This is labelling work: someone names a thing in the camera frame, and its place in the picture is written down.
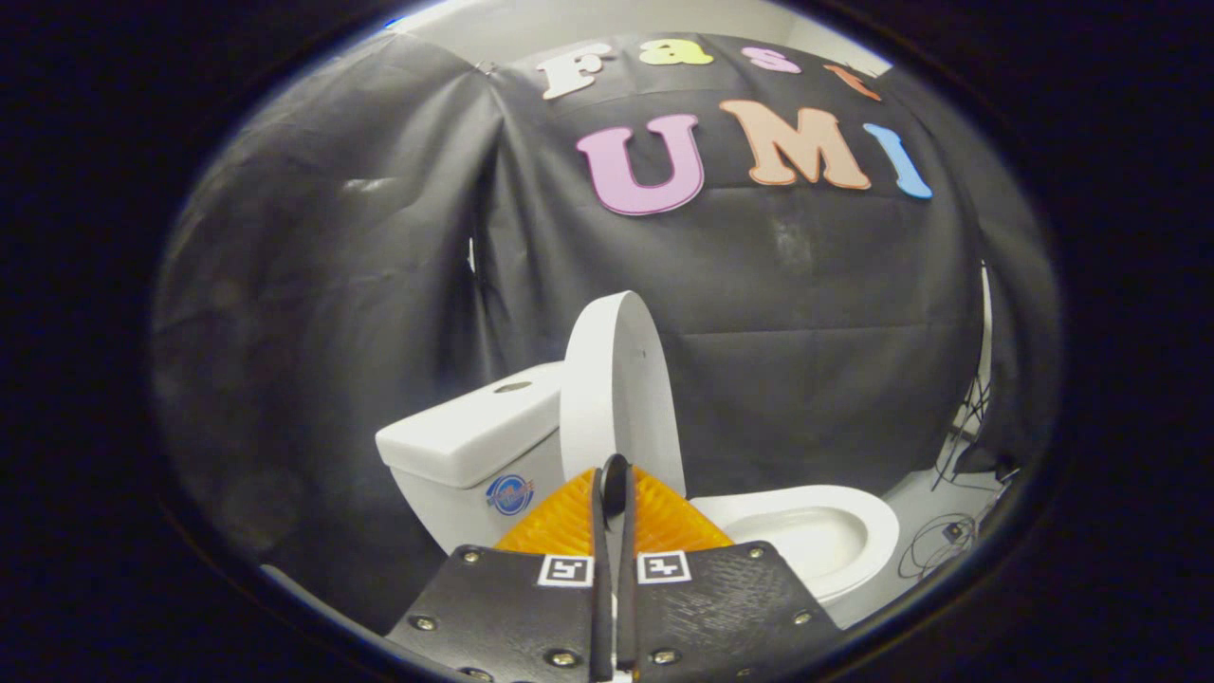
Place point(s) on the black tripod light stand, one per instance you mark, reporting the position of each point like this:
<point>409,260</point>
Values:
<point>973,417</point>

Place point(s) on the white toilet lid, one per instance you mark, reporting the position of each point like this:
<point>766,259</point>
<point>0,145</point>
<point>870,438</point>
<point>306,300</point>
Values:
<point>616,379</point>

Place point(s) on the white ceramic toilet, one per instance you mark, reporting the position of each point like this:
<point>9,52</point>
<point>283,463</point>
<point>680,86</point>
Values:
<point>455,512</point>

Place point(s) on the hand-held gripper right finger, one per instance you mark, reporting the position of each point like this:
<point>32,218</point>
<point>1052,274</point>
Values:
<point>627,617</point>

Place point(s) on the small black power adapter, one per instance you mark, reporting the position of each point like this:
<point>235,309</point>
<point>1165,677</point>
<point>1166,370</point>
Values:
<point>954,532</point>

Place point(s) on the black backdrop cloth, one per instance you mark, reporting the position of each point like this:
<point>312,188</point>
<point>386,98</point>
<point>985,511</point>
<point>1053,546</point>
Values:
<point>332,332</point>
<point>1020,332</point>
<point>806,332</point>

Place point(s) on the white tank cover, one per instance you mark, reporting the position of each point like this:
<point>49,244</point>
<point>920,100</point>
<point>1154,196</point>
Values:
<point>474,427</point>

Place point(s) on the round black lid tab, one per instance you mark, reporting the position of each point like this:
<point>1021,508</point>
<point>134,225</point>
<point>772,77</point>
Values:
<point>615,484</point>

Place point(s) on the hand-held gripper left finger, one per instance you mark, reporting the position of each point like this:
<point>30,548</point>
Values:
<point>601,617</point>

